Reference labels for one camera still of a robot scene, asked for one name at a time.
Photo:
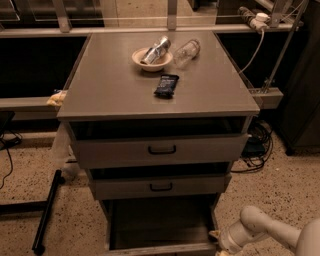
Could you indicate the grey bottom drawer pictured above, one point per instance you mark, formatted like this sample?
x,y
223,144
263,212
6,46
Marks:
x,y
163,226

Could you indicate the grey drawer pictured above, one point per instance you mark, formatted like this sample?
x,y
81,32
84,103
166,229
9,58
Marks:
x,y
163,226
152,142
159,181

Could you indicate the white power strip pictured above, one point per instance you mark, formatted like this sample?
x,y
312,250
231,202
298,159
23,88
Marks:
x,y
257,22

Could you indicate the grey drawer cabinet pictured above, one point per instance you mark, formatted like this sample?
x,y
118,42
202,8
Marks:
x,y
108,85

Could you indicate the black metal stand leg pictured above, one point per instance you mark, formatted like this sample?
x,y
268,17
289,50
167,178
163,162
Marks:
x,y
38,248

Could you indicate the black snack packet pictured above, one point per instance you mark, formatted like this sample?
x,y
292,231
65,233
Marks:
x,y
166,86

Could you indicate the metal frame rail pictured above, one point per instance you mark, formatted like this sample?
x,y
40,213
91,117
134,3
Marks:
x,y
55,32

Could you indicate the grey middle drawer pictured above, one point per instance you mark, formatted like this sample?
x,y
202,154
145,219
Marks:
x,y
159,181

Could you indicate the crushed silver can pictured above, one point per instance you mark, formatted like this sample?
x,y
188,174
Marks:
x,y
157,51

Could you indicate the clear plastic bottle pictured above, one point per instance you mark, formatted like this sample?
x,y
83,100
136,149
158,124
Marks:
x,y
186,53

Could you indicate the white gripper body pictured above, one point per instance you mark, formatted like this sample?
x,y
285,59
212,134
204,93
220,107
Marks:
x,y
227,238

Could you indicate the cream ceramic bowl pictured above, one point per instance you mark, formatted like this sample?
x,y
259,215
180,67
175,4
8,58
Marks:
x,y
158,66

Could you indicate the grey top drawer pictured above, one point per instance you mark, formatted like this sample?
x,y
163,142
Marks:
x,y
152,142

